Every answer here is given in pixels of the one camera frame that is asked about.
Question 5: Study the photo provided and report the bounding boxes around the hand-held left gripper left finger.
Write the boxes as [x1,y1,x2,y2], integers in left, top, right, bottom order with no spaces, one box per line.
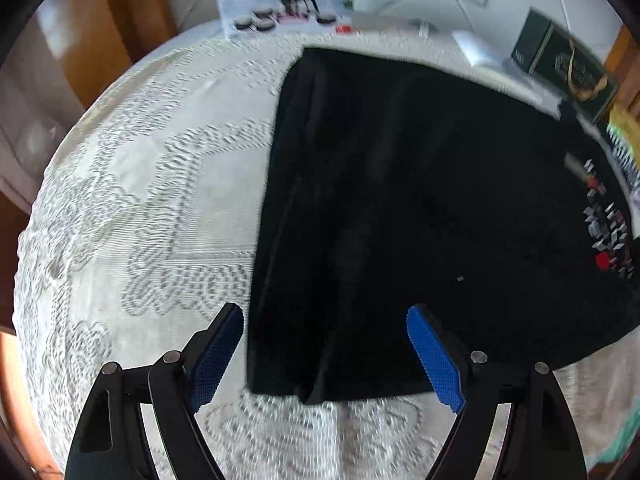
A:
[65,302,245,480]

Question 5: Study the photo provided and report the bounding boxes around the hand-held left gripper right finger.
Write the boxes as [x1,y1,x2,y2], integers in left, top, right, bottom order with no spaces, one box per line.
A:
[406,303,588,480]

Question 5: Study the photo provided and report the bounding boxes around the black printed t-shirt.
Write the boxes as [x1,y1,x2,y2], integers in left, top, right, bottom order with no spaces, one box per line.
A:
[246,47,640,406]

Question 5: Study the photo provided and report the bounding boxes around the white lace tablecloth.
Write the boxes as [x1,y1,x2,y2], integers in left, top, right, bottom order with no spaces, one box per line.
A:
[10,20,640,480]

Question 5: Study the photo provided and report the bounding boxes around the black white checkered garment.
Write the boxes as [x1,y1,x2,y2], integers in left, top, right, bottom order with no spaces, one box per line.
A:
[606,125,640,186]

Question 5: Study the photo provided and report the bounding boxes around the pale curtain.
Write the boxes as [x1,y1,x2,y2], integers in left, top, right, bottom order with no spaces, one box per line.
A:
[0,35,86,201]

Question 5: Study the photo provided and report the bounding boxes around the dark green gift box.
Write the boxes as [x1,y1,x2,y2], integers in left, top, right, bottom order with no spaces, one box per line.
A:
[510,8,621,123]

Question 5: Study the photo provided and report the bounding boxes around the wooden headboard frame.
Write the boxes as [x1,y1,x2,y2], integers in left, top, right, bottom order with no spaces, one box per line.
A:
[30,0,178,111]
[607,25,640,111]

